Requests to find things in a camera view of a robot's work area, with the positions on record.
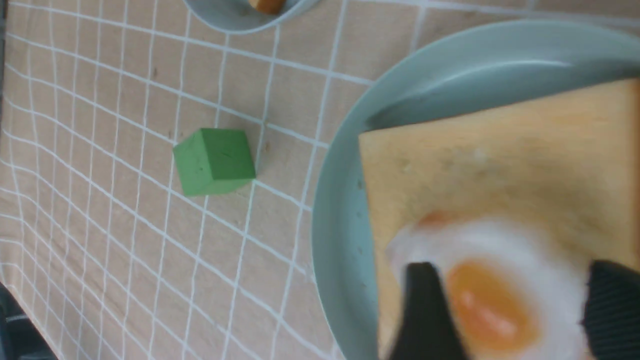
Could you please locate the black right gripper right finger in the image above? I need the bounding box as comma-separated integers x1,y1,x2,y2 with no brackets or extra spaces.
582,260,640,360

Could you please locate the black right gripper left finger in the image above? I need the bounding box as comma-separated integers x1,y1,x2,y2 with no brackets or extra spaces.
389,262,469,360

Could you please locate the fried egg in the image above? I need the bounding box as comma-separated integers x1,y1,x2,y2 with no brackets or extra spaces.
385,217,592,360

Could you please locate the toast slice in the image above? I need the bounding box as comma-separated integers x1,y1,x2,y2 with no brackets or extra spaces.
358,79,639,360
248,0,287,15

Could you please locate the teal center plate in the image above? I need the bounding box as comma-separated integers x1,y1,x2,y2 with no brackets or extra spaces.
311,20,640,360

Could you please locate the green cube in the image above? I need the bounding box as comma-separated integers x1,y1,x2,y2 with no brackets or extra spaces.
173,128,257,198

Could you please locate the checkered beige tablecloth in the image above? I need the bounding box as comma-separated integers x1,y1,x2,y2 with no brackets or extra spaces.
1,0,639,360

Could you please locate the light blue bread plate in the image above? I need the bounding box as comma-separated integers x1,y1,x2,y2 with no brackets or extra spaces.
185,0,318,35

